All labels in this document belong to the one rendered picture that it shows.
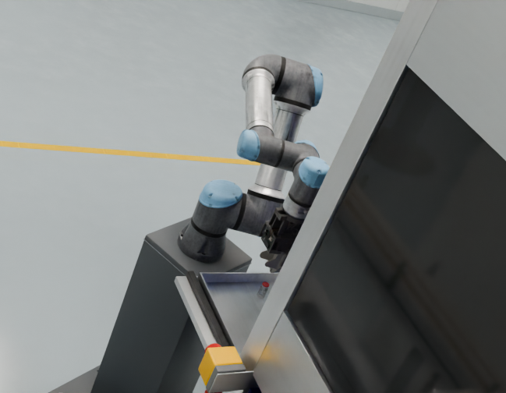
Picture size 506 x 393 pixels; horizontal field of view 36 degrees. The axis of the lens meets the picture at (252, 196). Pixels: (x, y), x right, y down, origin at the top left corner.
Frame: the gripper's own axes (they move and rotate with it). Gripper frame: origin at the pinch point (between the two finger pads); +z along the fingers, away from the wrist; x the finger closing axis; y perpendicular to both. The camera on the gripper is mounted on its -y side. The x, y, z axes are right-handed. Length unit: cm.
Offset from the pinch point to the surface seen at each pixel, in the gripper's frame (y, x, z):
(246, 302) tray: 6.0, 2.6, 10.3
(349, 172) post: 25, 37, -58
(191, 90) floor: -107, -281, 101
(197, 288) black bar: 20.2, -1.4, 8.6
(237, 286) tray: 6.3, -3.9, 10.4
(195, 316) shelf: 23.1, 6.7, 10.5
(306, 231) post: 25, 33, -41
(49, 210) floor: 13, -148, 100
